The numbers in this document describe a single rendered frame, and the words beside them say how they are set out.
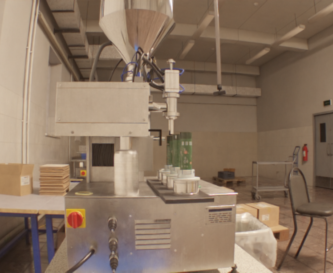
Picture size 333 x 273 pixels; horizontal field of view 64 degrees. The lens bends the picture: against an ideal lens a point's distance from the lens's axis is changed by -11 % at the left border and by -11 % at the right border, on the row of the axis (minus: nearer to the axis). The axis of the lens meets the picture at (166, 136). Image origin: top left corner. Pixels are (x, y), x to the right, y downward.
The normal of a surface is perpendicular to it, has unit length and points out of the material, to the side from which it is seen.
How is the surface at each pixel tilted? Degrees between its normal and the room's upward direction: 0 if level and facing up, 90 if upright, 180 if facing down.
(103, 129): 90
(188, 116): 90
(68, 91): 90
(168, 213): 90
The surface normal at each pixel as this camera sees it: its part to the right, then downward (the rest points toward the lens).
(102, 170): 0.15, -0.04
